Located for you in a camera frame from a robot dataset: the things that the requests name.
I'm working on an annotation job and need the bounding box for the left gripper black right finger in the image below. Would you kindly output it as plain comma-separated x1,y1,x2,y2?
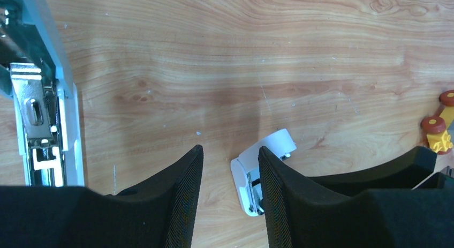
258,146,453,247

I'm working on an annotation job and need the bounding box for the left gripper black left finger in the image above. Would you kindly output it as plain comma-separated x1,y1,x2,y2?
1,145,203,247

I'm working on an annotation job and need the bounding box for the white stapler part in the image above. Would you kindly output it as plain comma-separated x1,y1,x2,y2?
230,129,297,217

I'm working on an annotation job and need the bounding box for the blue orange toy block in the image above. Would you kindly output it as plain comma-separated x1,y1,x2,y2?
420,89,453,155

